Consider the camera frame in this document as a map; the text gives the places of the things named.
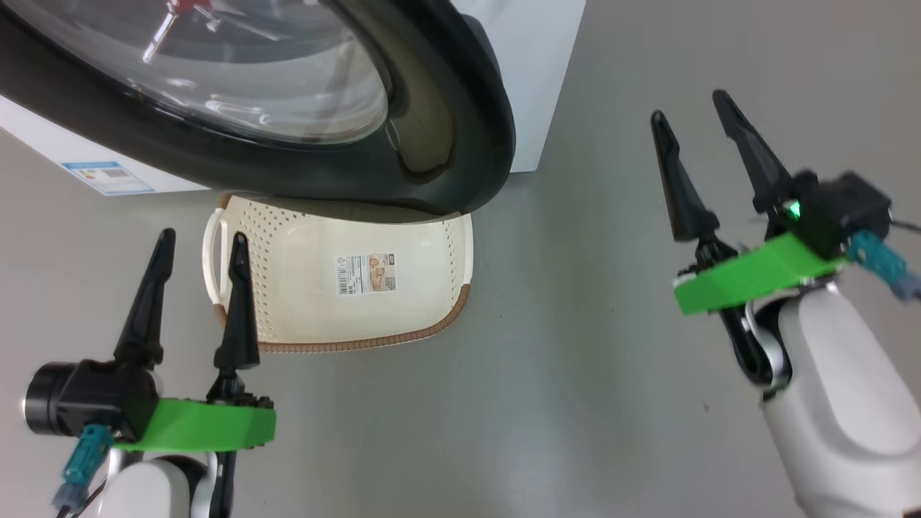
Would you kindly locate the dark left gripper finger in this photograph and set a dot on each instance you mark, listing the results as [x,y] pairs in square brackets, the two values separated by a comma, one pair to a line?
[239,324]
[147,316]

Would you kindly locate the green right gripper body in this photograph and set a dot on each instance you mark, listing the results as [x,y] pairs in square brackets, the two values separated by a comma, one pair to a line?
[755,277]

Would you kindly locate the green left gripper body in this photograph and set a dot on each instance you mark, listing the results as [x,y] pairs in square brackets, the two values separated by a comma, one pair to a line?
[209,426]

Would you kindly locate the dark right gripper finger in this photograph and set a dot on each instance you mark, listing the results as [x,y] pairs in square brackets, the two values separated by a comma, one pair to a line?
[763,173]
[683,194]

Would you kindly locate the dark washing machine door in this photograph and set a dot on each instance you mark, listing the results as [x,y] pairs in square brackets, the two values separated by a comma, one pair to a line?
[216,155]

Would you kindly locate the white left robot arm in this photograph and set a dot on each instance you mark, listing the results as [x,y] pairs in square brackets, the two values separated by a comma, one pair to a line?
[144,489]

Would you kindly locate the cream perforated laundry basket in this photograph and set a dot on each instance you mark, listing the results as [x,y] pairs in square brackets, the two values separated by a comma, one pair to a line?
[309,309]

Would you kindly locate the basket product label sticker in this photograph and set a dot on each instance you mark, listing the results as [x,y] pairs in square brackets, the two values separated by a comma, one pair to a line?
[367,273]

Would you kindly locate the white washing machine body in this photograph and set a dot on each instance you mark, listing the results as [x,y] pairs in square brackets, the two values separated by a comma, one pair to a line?
[547,72]

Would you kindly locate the blue energy label sticker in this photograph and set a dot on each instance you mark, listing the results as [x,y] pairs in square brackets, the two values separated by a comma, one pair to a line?
[108,178]

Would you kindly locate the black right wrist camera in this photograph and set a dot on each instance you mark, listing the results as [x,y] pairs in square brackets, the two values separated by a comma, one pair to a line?
[842,208]

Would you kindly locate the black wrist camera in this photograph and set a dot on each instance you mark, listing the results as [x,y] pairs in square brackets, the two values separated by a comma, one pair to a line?
[86,396]
[842,208]

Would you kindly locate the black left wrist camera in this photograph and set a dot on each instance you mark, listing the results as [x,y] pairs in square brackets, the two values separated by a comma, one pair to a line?
[86,396]

